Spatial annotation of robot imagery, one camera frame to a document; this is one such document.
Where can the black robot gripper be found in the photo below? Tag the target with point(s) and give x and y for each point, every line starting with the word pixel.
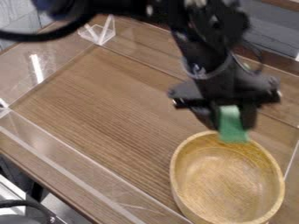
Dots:
pixel 225 85

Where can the green rectangular block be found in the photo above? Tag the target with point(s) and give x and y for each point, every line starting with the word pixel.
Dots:
pixel 230 131

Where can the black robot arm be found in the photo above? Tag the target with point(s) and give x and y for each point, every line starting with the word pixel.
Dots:
pixel 206 28

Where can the brown wooden bowl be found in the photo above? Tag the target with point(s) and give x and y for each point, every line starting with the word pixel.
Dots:
pixel 225 183

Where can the clear acrylic enclosure walls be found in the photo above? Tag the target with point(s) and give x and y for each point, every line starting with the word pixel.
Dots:
pixel 94 87

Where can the black metal table frame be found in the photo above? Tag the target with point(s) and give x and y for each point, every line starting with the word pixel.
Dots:
pixel 25 201

